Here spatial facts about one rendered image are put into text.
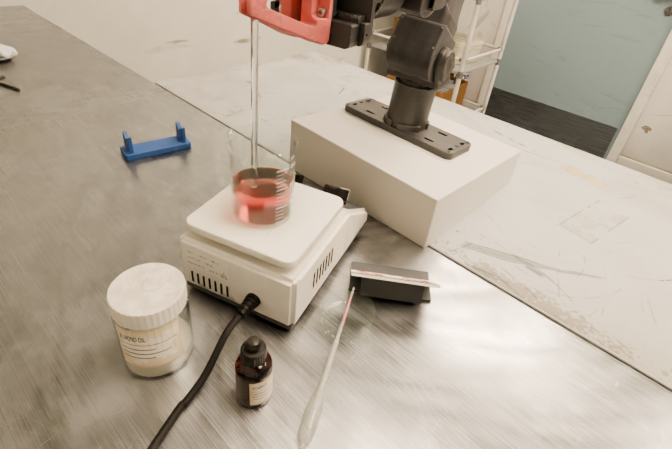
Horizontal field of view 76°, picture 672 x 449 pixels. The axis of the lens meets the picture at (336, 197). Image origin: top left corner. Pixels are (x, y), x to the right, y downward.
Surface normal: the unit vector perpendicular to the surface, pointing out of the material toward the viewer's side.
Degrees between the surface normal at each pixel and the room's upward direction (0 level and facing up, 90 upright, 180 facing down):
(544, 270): 0
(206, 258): 90
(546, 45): 90
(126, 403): 0
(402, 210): 90
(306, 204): 0
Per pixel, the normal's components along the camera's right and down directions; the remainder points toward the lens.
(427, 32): -0.44, -0.06
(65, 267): 0.10, -0.83
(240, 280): -0.41, 0.47
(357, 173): -0.68, 0.36
